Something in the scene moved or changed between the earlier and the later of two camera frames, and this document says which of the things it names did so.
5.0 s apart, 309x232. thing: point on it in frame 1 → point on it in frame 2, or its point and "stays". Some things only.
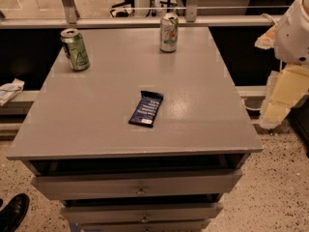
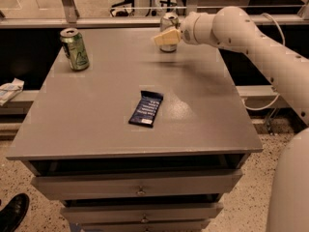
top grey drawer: x=73 y=184 stays
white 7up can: x=169 y=33 stays
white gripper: x=294 y=38 → x=189 y=31
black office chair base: x=127 y=9 stays
